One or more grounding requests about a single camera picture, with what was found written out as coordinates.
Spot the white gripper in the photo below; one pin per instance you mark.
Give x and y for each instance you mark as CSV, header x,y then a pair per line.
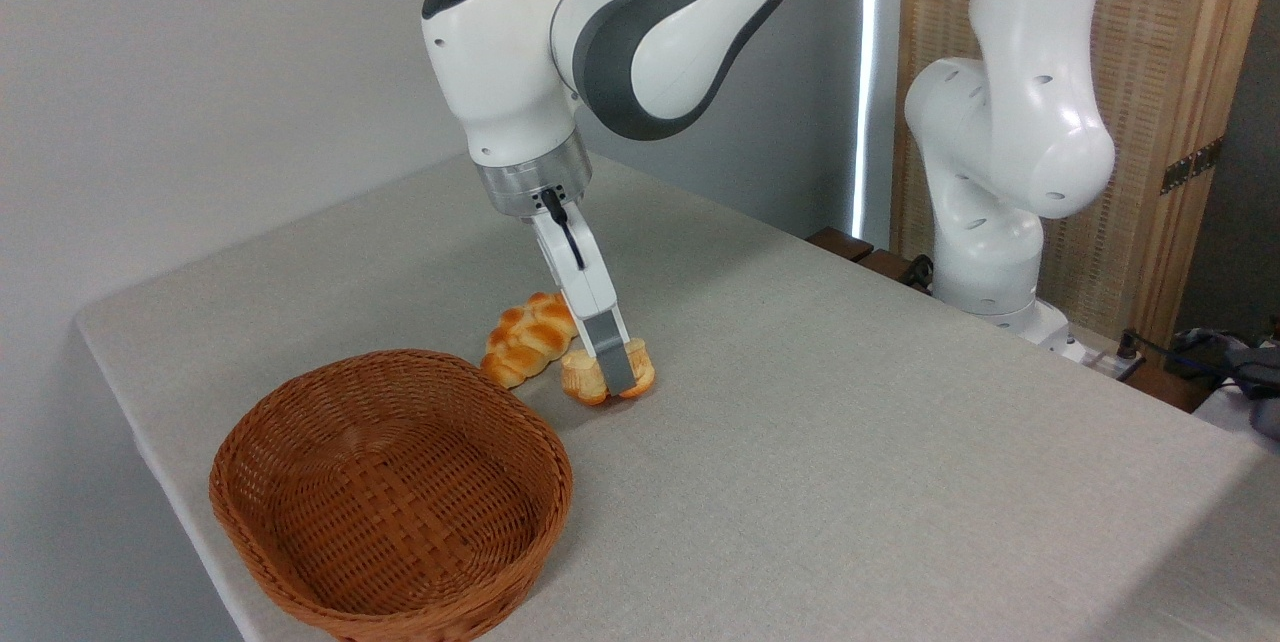
x,y
590,287

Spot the round pale bread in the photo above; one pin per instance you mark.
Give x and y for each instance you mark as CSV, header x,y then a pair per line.
x,y
582,380

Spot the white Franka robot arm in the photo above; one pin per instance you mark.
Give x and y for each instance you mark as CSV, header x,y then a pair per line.
x,y
500,72

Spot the braided bread loaf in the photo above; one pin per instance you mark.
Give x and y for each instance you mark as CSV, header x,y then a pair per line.
x,y
525,337

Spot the brown wicker basket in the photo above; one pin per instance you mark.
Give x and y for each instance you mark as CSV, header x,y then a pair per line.
x,y
380,502

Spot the dark wooden block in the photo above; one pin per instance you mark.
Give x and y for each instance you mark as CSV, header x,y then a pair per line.
x,y
840,244

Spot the grey tablecloth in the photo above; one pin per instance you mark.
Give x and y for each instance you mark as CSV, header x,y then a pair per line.
x,y
850,472

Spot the white vertical pole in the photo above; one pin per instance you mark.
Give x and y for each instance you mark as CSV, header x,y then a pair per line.
x,y
880,72

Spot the white power strip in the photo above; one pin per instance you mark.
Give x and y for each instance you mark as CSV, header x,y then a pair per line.
x,y
1105,362

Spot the wooden rattan folding screen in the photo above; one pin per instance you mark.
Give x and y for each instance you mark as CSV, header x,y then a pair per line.
x,y
1150,72

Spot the metal screen hinge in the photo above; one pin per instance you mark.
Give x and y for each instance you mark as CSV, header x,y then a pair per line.
x,y
1190,167

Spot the dark grey bag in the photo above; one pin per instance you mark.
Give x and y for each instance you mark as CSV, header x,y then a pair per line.
x,y
1255,387

